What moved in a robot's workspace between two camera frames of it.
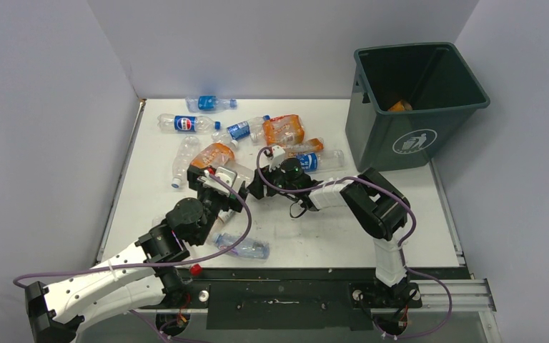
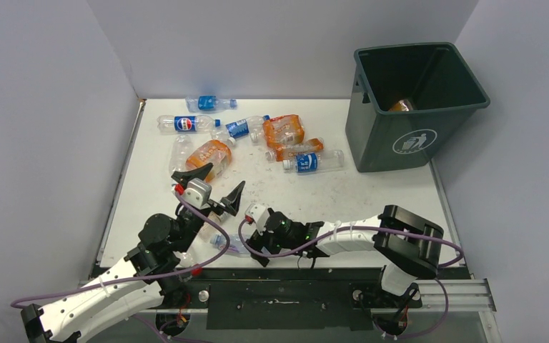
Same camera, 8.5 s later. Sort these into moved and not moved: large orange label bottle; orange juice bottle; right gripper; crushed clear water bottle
Moved: right gripper
Not moved: crushed clear water bottle; large orange label bottle; orange juice bottle
